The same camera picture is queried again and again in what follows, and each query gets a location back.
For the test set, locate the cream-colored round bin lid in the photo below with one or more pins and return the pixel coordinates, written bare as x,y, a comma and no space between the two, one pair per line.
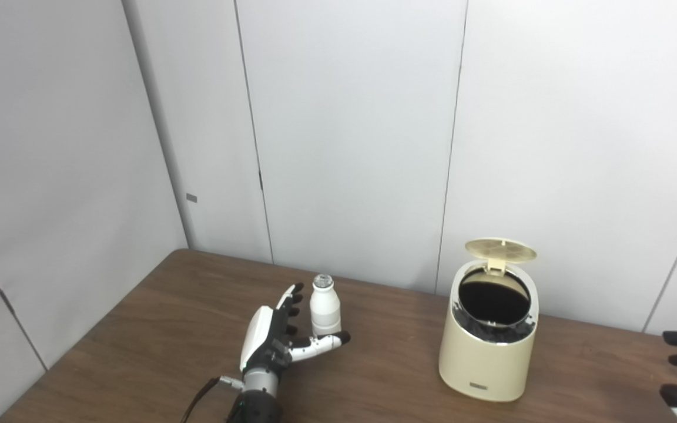
500,248

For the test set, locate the cream-colored bin body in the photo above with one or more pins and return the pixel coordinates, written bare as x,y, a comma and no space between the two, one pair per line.
485,364

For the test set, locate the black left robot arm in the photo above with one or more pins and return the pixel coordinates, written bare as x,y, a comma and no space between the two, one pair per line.
259,399

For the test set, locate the small white plastic bottle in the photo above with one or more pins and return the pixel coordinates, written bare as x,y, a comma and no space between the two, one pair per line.
325,308

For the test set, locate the black bin liner bag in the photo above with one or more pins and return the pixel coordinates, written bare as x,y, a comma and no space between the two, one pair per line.
494,302

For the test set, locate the white and black left hand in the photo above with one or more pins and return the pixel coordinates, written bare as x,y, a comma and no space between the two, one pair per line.
268,341

